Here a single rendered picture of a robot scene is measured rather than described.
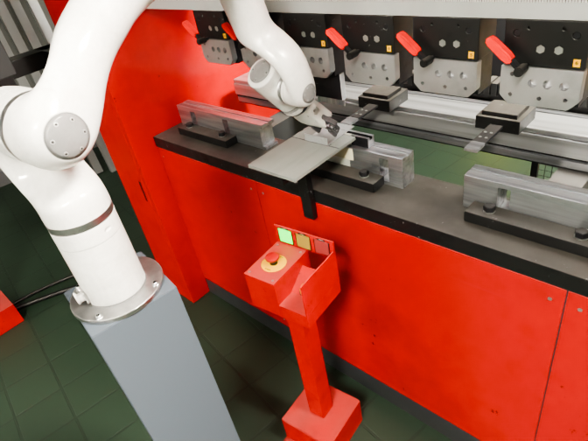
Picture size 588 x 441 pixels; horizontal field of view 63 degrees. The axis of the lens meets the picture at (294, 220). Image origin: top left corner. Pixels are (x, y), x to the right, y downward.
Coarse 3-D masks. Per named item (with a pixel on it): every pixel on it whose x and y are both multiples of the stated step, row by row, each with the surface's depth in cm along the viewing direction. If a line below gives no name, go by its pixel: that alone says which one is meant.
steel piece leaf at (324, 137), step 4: (324, 128) 145; (316, 132) 143; (320, 132) 143; (324, 132) 142; (328, 132) 142; (340, 132) 141; (344, 132) 140; (304, 136) 140; (308, 136) 139; (312, 136) 138; (316, 136) 137; (320, 136) 136; (324, 136) 140; (328, 136) 140; (332, 136) 139; (336, 136) 139; (308, 140) 140; (312, 140) 139; (316, 140) 138; (320, 140) 136; (324, 140) 136; (328, 140) 138; (332, 140) 137; (328, 144) 136
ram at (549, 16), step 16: (160, 0) 162; (176, 0) 156; (192, 0) 151; (208, 0) 146; (432, 16) 101; (448, 16) 99; (464, 16) 96; (480, 16) 94; (496, 16) 92; (512, 16) 90; (528, 16) 88; (544, 16) 87; (560, 16) 85; (576, 16) 83
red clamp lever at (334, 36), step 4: (332, 28) 117; (328, 32) 116; (332, 32) 116; (336, 32) 117; (328, 36) 117; (332, 36) 116; (336, 36) 116; (340, 36) 117; (332, 40) 117; (336, 40) 116; (340, 40) 116; (344, 40) 116; (336, 44) 117; (340, 44) 116; (344, 44) 116; (340, 48) 116; (344, 48) 116; (348, 48) 116; (348, 52) 115; (352, 52) 115; (356, 52) 116; (348, 56) 116; (352, 56) 115; (356, 56) 117
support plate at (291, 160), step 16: (288, 144) 140; (304, 144) 138; (320, 144) 137; (336, 144) 135; (256, 160) 135; (272, 160) 134; (288, 160) 132; (304, 160) 131; (320, 160) 129; (288, 176) 125
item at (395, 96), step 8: (368, 88) 156; (376, 88) 155; (384, 88) 154; (392, 88) 153; (400, 88) 153; (360, 96) 155; (368, 96) 154; (376, 96) 152; (384, 96) 150; (392, 96) 151; (400, 96) 152; (360, 104) 156; (368, 104) 153; (376, 104) 152; (384, 104) 150; (392, 104) 150; (400, 104) 153; (360, 112) 149; (368, 112) 149; (344, 120) 147; (352, 120) 146
